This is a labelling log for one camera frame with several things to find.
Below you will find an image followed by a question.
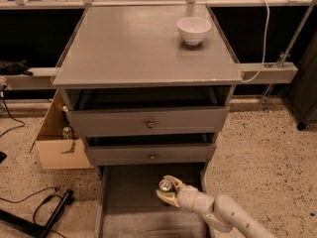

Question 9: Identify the cardboard box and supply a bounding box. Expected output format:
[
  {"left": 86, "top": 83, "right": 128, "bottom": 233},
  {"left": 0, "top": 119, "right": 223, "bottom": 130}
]
[{"left": 35, "top": 91, "right": 92, "bottom": 170}]

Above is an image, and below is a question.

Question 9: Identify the green soda can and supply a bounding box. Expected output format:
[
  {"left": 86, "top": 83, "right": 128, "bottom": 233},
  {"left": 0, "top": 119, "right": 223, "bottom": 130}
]
[{"left": 157, "top": 178, "right": 174, "bottom": 205}]

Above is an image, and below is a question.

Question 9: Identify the metal rail beam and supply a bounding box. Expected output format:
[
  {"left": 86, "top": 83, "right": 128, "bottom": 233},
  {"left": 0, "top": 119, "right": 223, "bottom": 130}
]
[{"left": 238, "top": 62, "right": 298, "bottom": 84}]

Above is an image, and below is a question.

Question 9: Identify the black floor cable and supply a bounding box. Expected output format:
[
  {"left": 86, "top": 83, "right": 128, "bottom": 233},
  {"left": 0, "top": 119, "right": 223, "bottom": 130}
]
[{"left": 0, "top": 84, "right": 26, "bottom": 139}]

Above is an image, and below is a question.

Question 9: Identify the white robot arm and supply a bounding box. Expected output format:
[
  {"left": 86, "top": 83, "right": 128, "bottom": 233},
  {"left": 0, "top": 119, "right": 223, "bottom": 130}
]
[{"left": 157, "top": 176, "right": 277, "bottom": 238}]

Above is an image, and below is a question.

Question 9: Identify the white cable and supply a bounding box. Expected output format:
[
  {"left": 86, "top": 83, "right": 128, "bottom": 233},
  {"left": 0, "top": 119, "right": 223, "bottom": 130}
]
[{"left": 242, "top": 0, "right": 271, "bottom": 84}]

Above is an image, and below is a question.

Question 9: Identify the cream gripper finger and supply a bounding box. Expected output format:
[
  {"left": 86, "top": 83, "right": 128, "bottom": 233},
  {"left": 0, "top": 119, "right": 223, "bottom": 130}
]
[
  {"left": 157, "top": 190, "right": 179, "bottom": 207},
  {"left": 163, "top": 176, "right": 183, "bottom": 191}
]

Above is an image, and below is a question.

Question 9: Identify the grey drawer cabinet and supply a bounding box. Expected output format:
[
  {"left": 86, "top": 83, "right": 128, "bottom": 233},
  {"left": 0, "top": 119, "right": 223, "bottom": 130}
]
[{"left": 52, "top": 3, "right": 244, "bottom": 171}]

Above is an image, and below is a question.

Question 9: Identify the grey drawer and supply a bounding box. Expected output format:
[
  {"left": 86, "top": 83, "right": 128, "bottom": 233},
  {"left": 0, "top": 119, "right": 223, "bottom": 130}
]
[
  {"left": 86, "top": 144, "right": 216, "bottom": 166},
  {"left": 95, "top": 164, "right": 212, "bottom": 238},
  {"left": 67, "top": 106, "right": 229, "bottom": 137}
]

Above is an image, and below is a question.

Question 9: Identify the grey top drawer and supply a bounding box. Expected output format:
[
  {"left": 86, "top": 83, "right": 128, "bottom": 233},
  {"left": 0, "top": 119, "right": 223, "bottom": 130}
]
[{"left": 67, "top": 106, "right": 229, "bottom": 137}]

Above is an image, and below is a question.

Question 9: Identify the white bowl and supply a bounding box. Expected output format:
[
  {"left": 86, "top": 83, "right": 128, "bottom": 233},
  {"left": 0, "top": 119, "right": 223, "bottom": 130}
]
[{"left": 177, "top": 17, "right": 211, "bottom": 46}]

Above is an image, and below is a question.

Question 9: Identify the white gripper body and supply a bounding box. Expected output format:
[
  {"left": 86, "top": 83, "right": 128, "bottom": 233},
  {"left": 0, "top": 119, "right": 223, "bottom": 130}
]
[{"left": 176, "top": 185, "right": 214, "bottom": 214}]

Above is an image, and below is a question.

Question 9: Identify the grey middle drawer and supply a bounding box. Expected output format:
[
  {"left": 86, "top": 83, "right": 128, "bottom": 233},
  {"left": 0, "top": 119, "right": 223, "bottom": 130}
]
[{"left": 86, "top": 144, "right": 216, "bottom": 166}]

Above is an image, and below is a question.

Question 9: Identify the black stand with cable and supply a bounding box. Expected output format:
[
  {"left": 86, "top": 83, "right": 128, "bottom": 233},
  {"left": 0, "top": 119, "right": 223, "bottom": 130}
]
[{"left": 0, "top": 187, "right": 74, "bottom": 238}]

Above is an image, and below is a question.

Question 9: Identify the small bottle in box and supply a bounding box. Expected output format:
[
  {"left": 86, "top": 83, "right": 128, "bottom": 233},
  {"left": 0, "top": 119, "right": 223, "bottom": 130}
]
[{"left": 61, "top": 126, "right": 72, "bottom": 140}]

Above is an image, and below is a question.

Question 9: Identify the grey bottom drawer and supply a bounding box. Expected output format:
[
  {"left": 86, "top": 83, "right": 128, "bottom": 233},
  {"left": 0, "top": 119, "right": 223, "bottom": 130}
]
[{"left": 95, "top": 164, "right": 212, "bottom": 238}]

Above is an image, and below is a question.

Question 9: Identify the black cloth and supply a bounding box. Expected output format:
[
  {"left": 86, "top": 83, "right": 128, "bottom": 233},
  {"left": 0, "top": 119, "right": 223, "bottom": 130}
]
[{"left": 0, "top": 60, "right": 33, "bottom": 76}]

